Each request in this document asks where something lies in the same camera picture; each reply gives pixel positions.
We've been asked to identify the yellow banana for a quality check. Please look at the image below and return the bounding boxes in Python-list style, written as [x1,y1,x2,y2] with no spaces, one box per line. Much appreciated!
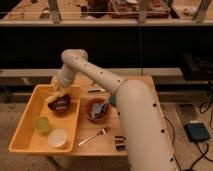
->
[45,91,66,104]

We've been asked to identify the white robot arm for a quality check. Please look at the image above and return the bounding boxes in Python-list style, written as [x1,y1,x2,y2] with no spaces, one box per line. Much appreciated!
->
[57,49,179,171]

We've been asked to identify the small knife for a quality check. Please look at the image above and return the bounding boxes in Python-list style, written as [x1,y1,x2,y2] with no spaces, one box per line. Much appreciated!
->
[88,88,106,93]

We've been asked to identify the orange plate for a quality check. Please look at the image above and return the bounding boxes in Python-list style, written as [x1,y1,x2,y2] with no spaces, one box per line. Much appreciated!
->
[84,98,111,123]

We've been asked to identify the grey crumpled cloth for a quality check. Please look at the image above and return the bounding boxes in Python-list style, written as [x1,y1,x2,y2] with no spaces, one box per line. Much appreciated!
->
[89,103,108,119]

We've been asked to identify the green plastic cup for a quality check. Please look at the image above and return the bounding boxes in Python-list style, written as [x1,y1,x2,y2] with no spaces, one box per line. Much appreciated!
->
[35,117,50,134]

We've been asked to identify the teal sponge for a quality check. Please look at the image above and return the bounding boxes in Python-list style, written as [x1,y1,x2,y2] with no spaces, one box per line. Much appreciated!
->
[109,96,116,107]

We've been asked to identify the yellow plastic bin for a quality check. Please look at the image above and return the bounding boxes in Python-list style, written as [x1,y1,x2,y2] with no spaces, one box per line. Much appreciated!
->
[8,84,83,154]

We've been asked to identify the white plastic cup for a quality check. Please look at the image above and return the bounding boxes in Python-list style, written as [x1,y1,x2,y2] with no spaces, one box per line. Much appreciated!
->
[48,129,68,149]

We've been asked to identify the silver fork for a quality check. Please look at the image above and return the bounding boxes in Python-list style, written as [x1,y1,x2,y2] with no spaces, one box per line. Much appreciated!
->
[78,127,110,146]

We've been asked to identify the black power box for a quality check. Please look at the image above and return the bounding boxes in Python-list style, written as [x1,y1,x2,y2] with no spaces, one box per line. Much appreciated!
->
[184,123,211,142]

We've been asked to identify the black cable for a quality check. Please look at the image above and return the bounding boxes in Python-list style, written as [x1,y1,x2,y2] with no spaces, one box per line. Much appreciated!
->
[163,99,213,171]

